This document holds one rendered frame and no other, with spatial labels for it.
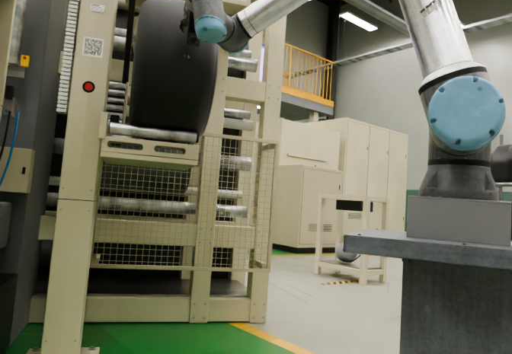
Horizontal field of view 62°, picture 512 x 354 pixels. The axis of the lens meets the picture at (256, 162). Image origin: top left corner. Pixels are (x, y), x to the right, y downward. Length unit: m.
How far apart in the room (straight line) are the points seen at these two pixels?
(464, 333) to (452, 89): 0.55
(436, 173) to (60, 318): 1.40
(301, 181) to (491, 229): 5.08
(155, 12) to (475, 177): 1.21
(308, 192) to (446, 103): 5.27
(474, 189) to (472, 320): 0.30
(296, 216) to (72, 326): 4.63
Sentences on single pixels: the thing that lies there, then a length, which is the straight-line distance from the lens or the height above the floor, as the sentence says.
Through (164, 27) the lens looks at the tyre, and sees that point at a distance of 1.68.
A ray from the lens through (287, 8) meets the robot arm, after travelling 1.39.
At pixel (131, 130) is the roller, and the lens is 1.71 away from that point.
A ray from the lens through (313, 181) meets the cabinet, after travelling 6.28.
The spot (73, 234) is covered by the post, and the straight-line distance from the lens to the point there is 1.78.
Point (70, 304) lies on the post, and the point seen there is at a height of 0.23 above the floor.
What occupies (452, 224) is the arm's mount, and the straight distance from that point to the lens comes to 1.13.
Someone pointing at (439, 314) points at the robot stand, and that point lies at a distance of 1.14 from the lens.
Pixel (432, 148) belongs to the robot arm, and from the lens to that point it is 1.22.
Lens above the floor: 0.66
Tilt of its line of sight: 5 degrees up
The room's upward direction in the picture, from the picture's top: 4 degrees clockwise
